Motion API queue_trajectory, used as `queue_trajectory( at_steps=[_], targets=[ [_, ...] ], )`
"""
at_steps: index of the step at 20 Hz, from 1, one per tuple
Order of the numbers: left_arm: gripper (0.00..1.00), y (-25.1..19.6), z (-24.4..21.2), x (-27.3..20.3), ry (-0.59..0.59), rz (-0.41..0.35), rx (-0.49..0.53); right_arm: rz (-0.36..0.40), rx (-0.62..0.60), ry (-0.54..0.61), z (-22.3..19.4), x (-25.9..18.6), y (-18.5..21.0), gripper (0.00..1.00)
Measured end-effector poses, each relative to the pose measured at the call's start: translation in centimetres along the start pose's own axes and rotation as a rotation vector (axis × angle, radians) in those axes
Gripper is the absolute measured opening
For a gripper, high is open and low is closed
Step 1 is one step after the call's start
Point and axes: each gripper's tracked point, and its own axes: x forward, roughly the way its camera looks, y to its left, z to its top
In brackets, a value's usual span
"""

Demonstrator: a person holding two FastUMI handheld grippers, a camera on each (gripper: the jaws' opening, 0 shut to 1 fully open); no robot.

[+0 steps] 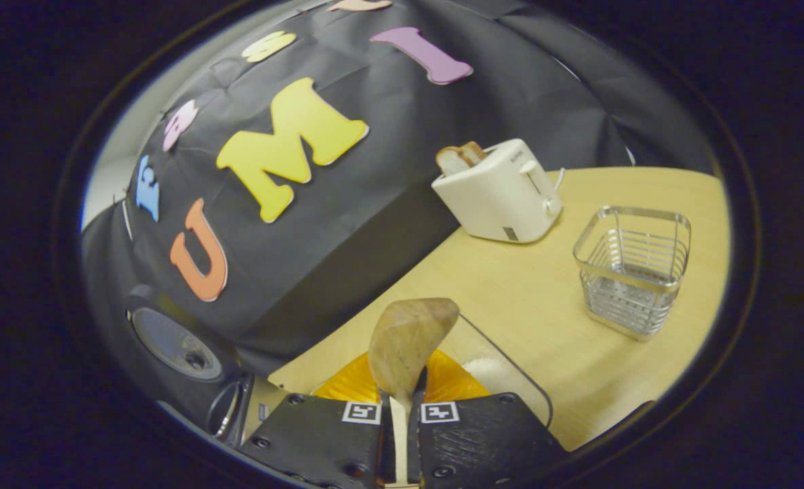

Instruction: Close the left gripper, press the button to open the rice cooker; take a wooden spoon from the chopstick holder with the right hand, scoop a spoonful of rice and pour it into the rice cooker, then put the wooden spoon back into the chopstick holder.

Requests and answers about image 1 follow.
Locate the silver rice cooker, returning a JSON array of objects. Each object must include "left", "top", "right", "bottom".
[{"left": 122, "top": 285, "right": 291, "bottom": 452}]

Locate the wooden spoon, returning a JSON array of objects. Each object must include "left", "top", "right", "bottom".
[{"left": 368, "top": 297, "right": 460, "bottom": 486}]

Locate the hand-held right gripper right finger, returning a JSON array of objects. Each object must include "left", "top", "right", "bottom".
[{"left": 409, "top": 350, "right": 569, "bottom": 489}]

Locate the white toaster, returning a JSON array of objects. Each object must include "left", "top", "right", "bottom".
[{"left": 432, "top": 139, "right": 564, "bottom": 244}]

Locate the metal wire chopstick holder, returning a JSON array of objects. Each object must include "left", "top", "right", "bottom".
[{"left": 573, "top": 206, "right": 692, "bottom": 342}]

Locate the clear plastic container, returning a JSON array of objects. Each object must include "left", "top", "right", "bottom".
[{"left": 307, "top": 314, "right": 553, "bottom": 429}]

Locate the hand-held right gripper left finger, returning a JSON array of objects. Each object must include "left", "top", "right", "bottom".
[{"left": 239, "top": 350, "right": 392, "bottom": 489}]

